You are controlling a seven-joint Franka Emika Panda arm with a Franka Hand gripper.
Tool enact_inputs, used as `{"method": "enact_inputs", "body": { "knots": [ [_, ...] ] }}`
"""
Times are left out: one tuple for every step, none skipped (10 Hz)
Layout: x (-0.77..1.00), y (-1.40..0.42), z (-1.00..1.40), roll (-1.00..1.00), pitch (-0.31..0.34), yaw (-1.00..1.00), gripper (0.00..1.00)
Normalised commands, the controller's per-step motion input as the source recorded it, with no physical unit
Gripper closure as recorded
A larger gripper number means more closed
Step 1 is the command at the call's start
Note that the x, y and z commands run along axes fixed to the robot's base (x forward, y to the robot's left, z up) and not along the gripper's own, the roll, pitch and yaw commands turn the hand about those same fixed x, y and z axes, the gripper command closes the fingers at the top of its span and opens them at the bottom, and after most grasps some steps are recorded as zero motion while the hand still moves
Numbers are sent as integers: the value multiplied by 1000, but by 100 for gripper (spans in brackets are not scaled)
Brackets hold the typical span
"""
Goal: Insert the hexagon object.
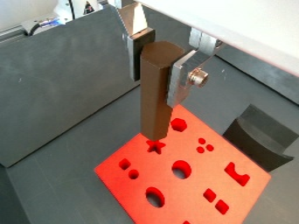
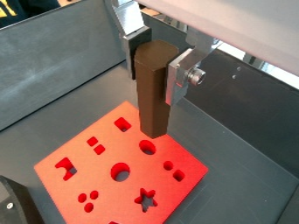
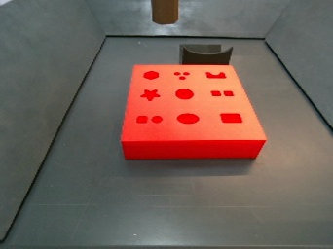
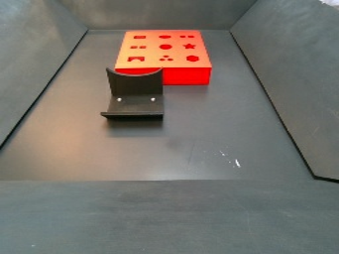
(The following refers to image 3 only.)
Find red shape sorter box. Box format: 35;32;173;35
121;65;266;159

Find dark curved holder block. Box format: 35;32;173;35
179;44;233;65

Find brown hexagon peg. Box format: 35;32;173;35
151;0;179;24

